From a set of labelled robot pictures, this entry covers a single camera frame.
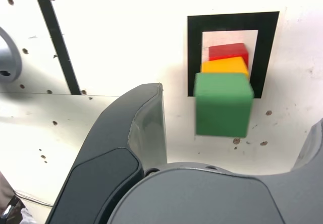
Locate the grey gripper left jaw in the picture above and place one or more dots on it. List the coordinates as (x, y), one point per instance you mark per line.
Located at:
(101, 158)

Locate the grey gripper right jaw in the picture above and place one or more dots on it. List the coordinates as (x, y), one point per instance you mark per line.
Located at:
(202, 198)

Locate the green cube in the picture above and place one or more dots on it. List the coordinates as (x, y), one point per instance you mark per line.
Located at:
(222, 105)

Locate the yellow cube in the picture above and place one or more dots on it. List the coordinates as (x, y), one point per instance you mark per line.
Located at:
(222, 66)

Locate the red cube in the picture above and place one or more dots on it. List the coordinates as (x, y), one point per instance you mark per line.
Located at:
(227, 51)

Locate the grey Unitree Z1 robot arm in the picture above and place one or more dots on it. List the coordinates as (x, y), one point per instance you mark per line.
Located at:
(10, 57)

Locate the black tape square outline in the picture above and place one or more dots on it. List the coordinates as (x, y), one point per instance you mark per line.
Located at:
(194, 45)

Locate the black tape strip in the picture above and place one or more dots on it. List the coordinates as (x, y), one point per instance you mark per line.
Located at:
(58, 42)

